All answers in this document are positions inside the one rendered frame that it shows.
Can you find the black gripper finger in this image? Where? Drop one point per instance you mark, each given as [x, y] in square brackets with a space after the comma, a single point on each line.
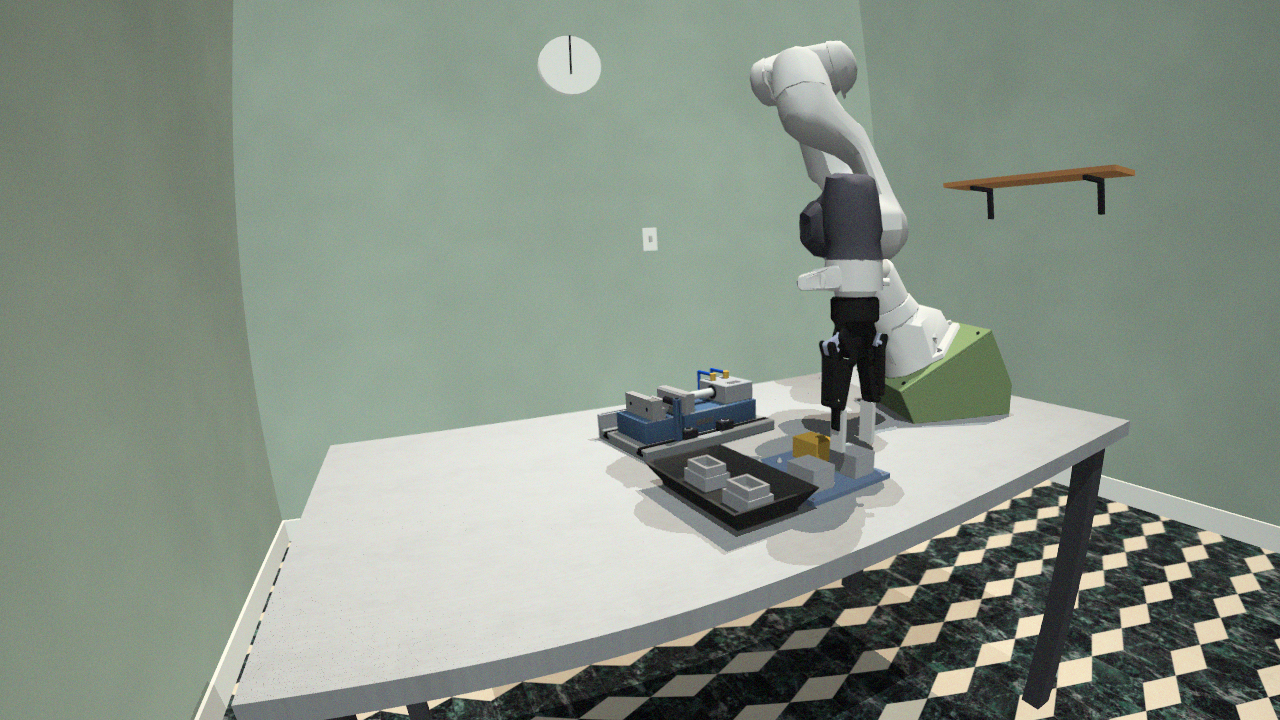
[835, 384]
[870, 393]

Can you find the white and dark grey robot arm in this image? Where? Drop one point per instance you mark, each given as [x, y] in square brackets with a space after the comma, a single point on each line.
[846, 220]

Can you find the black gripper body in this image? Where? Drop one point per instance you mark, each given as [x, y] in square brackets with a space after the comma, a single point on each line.
[852, 317]

